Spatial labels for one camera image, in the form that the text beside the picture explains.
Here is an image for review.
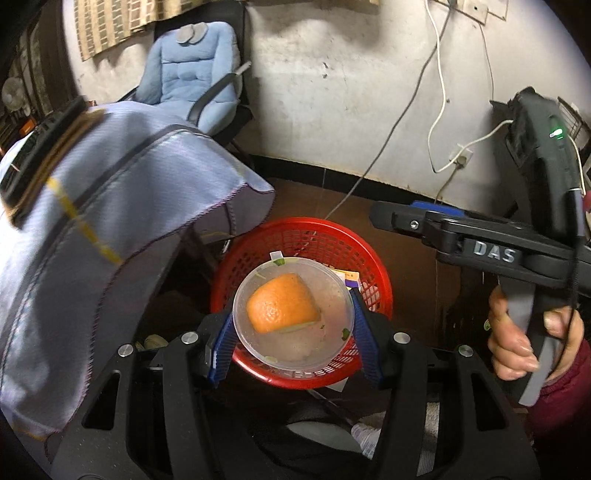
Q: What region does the red plastic basket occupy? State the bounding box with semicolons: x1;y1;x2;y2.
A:
210;217;394;391

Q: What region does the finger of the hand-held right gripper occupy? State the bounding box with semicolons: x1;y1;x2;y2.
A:
412;200;465;215
370;202;428;234

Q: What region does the grey cable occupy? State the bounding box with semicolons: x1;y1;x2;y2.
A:
324;0;455;221

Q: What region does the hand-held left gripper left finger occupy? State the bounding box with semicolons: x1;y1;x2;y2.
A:
46;311;237;480

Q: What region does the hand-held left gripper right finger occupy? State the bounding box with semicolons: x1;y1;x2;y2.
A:
348;287;541;480

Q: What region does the white shoe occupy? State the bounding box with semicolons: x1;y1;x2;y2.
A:
351;411;393;460

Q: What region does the orange peel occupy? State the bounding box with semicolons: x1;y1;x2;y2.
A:
247;273;321;334

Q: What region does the person's right forearm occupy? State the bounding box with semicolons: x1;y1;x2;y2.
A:
526;337;591;462

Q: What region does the light blue striped tablecloth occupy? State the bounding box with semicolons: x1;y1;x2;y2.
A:
0;102;277;444

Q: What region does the clear round plastic container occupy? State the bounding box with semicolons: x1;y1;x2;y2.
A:
232;259;355;370

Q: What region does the white plug socket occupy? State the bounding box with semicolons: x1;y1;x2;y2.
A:
450;144;475;168

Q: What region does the white standing fan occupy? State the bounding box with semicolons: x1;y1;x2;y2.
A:
1;76;24;112

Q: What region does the black tablet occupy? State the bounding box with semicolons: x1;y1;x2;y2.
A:
0;97;107;227

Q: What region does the person's right hand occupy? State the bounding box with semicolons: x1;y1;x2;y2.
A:
487;285;586;384

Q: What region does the white power cable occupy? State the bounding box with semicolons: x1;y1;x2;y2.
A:
424;0;515;175

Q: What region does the blue cushioned chair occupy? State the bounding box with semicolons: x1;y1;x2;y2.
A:
117;0;254;139

